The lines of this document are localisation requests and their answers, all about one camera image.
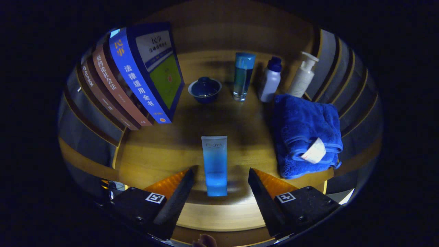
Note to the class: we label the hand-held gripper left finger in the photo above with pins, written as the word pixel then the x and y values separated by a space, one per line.
pixel 175 206

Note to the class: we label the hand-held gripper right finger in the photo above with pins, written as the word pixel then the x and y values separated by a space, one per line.
pixel 265 206

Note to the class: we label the wooden drawer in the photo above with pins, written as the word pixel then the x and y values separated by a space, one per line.
pixel 219 216

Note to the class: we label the blue and white tube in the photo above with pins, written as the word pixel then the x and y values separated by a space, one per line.
pixel 214 164

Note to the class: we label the wooden countertop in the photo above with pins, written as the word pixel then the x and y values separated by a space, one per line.
pixel 164 151

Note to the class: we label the wooden cabinet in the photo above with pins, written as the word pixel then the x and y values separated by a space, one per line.
pixel 219 31

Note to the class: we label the white panel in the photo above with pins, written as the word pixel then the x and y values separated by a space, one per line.
pixel 344 197

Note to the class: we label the blue folded towel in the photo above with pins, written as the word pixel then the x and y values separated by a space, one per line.
pixel 301 123

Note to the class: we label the dark blue lidded teacup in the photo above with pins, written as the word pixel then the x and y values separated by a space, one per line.
pixel 204 90

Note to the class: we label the white bottle dark blue cap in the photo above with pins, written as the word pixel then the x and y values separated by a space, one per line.
pixel 270 84

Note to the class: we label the dark brown book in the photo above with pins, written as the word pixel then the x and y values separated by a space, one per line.
pixel 103 99

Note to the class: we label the teal clear bottle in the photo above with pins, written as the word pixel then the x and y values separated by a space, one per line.
pixel 243 79

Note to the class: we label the white pump bottle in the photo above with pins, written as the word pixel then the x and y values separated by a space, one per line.
pixel 301 80

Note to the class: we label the reddish brown book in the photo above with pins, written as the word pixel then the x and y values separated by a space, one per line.
pixel 116 89

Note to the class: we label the blue book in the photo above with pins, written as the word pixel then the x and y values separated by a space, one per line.
pixel 137 79

